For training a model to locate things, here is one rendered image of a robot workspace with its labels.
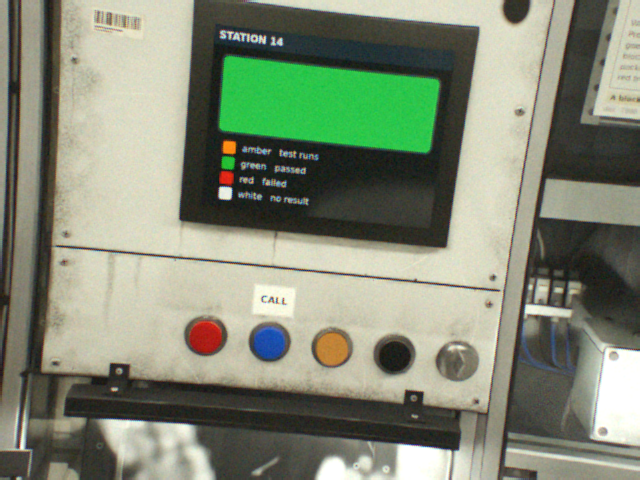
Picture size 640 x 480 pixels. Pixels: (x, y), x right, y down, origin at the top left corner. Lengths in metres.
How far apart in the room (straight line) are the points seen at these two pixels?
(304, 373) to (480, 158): 0.26
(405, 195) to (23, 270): 0.36
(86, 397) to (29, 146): 0.23
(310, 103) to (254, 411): 0.29
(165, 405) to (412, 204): 0.29
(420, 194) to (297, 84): 0.15
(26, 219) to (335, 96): 0.31
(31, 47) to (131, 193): 0.15
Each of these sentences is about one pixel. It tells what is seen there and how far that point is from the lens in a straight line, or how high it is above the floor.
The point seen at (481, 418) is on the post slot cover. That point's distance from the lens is 1.21.
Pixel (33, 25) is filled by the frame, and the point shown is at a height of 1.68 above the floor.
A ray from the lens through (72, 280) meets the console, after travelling 1.16.
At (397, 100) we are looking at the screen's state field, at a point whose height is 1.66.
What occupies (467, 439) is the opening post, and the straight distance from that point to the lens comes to 1.22.
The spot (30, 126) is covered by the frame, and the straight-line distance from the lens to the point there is 1.15.
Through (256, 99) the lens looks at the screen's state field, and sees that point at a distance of 1.09.
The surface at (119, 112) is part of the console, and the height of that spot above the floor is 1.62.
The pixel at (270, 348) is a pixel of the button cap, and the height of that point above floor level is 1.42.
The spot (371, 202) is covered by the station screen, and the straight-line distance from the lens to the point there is 1.11.
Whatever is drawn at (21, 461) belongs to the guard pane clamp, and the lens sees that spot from 1.24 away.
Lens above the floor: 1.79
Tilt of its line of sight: 13 degrees down
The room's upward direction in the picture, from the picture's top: 7 degrees clockwise
